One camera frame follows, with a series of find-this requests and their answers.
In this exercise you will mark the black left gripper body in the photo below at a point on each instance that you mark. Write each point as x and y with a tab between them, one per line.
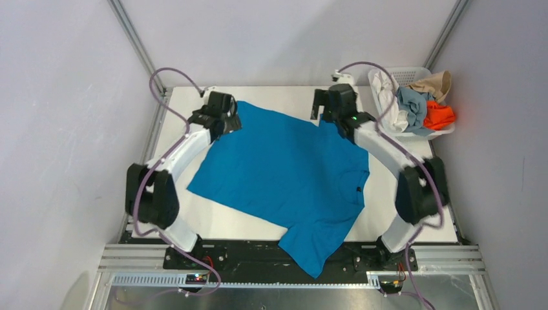
232	112

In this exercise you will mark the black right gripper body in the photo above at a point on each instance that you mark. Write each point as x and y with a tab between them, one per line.
333	113

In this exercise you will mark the bright blue t-shirt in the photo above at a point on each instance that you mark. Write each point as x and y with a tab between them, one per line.
292	173

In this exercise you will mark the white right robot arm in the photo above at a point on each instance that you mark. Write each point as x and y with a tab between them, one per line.
422	190

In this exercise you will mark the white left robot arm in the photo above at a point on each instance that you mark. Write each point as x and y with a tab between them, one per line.
151	196

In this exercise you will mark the white plastic laundry basket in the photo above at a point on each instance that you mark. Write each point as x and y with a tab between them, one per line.
405	76

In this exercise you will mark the grey-blue crumpled t-shirt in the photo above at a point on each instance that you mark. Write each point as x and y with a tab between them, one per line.
415	104

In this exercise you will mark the orange crumpled t-shirt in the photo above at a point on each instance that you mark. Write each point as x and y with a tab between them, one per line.
438	116

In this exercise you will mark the beige crumpled t-shirt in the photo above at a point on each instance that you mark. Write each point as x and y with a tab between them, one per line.
438	85

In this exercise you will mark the left controller board with LEDs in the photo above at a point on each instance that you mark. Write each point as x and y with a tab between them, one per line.
196	279

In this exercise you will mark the right controller board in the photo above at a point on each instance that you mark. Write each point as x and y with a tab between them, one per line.
390	287

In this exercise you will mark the aluminium right corner post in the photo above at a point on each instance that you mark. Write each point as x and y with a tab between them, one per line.
457	12

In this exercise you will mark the aluminium corner post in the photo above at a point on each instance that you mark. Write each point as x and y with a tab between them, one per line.
132	35
457	12

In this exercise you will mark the aluminium left corner post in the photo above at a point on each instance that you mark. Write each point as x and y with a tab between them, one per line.
132	35

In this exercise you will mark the aluminium front frame rail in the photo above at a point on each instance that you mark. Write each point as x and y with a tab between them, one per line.
449	276

